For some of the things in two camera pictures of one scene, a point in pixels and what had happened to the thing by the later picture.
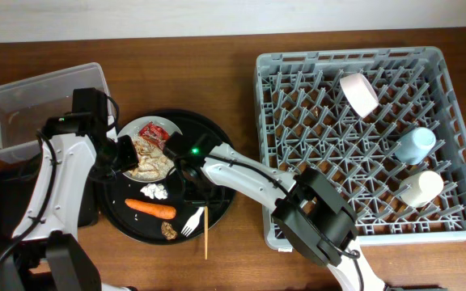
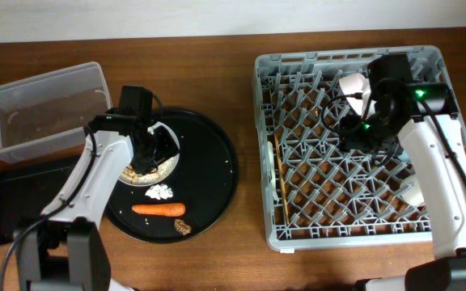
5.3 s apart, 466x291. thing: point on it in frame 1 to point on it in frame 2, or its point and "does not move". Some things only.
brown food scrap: (168, 231) to (181, 227)
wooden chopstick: (205, 217) to (282, 179)
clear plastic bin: (11, 117) does not move
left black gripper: (130, 160) to (168, 149)
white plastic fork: (192, 222) to (271, 170)
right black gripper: (192, 197) to (349, 136)
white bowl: (360, 93) does not move
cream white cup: (421, 188) does not move
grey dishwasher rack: (385, 124) does not move
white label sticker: (288, 250) does not move
